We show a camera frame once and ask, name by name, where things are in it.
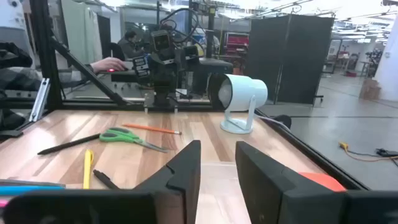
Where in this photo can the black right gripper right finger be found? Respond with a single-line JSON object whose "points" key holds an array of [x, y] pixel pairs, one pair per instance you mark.
{"points": [[270, 193]]}

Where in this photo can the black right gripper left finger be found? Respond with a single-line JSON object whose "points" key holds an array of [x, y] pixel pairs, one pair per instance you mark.
{"points": [[180, 186]]}

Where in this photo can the clear box with orange lid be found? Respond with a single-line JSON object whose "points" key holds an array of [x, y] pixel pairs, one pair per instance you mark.
{"points": [[323, 181]]}

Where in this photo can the orange pencil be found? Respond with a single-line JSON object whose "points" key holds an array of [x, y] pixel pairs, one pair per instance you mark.
{"points": [[152, 128]]}

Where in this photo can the blue multicolour pen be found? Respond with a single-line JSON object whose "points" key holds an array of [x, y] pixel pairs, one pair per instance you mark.
{"points": [[28, 190], [124, 136]]}

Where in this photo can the black pen with clip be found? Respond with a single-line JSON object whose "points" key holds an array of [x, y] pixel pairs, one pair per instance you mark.
{"points": [[105, 180]]}

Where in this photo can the yellow pen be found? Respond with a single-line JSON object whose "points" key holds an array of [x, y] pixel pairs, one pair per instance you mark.
{"points": [[88, 169]]}

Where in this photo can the slim dark pencil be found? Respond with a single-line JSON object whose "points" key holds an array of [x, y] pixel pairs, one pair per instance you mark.
{"points": [[68, 144]]}

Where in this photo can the grey pen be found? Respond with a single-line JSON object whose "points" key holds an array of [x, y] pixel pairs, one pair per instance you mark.
{"points": [[28, 183]]}

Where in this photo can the pink pen with blue cap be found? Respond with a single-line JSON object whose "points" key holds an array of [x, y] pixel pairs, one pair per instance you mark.
{"points": [[2, 203]]}

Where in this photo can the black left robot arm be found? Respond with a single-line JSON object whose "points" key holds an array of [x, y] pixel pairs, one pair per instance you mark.
{"points": [[164, 81]]}

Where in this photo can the cardboard box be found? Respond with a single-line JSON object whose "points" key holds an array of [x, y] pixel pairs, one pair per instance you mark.
{"points": [[370, 89]]}

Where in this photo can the person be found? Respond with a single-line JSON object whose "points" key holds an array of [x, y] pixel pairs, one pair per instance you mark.
{"points": [[129, 46], [18, 77]]}

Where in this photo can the black desk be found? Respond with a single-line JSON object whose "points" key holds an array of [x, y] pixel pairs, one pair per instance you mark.
{"points": [[214, 67]]}

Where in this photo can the person's hand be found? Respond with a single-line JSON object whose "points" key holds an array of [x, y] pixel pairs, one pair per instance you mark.
{"points": [[109, 64]]}

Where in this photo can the red tool chest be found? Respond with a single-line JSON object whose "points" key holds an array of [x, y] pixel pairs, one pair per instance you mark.
{"points": [[236, 43]]}

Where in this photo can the white spotlight lamp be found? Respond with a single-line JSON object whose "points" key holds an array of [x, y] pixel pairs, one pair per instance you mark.
{"points": [[242, 93]]}

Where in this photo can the black room partition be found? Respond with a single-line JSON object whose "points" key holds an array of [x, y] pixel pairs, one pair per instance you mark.
{"points": [[295, 59]]}

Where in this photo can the silver aluminium bracket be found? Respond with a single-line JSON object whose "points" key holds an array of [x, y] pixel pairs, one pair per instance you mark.
{"points": [[39, 99]]}

